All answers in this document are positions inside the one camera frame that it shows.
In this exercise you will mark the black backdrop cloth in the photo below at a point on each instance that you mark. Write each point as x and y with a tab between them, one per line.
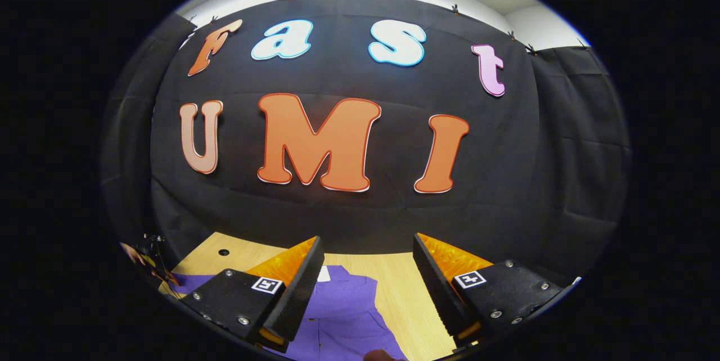
365	215

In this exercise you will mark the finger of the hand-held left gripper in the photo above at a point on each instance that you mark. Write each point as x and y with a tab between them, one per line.
135	253

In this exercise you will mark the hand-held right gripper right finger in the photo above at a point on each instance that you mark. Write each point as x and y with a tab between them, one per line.
441	299

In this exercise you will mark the purple shirt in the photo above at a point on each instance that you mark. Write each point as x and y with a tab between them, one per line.
343	316

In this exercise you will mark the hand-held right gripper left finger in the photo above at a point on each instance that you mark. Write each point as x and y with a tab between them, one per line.
295	299

